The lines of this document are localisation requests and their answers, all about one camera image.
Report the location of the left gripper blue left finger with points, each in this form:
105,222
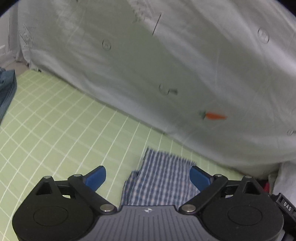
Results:
95,178

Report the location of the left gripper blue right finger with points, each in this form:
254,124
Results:
200,179

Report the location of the blue plaid shirt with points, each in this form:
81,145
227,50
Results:
163,179

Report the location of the grey folded sweatshirt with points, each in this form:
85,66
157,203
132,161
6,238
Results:
286,182

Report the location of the red plaid garment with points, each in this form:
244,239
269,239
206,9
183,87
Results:
267,186

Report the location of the grey carrot print sheet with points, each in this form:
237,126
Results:
218,76

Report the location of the blue denim shorts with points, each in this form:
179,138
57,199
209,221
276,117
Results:
8,89

